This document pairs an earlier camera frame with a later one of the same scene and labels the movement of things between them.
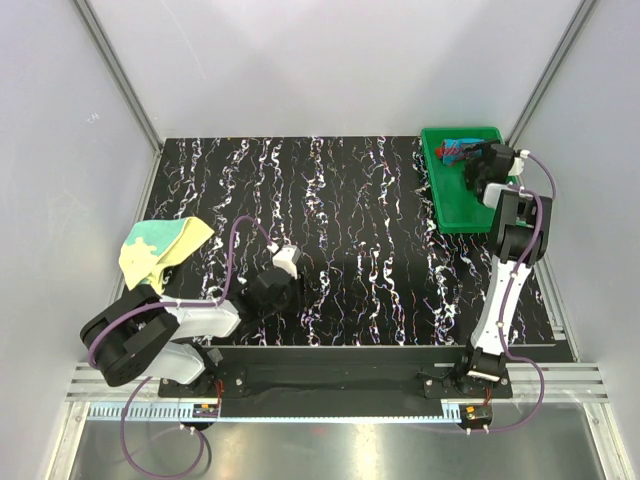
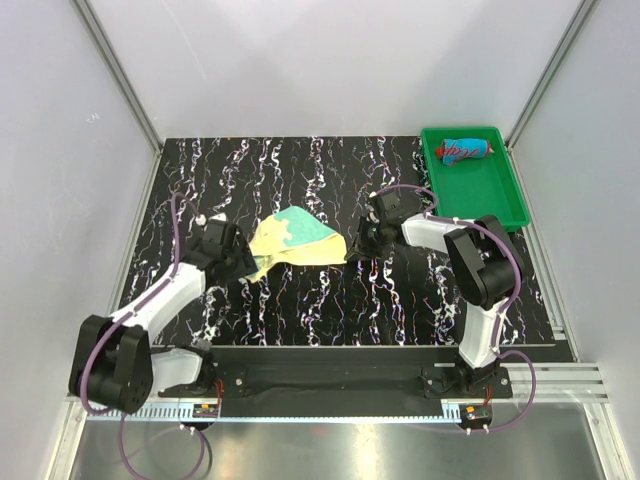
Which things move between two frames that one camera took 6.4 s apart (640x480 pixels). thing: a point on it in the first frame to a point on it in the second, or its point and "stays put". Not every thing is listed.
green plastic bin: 456,206 stays put
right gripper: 469,163 to 361,249
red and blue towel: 453,150 stays put
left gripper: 296,293 to 245,266
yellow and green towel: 149,244 to 294,236
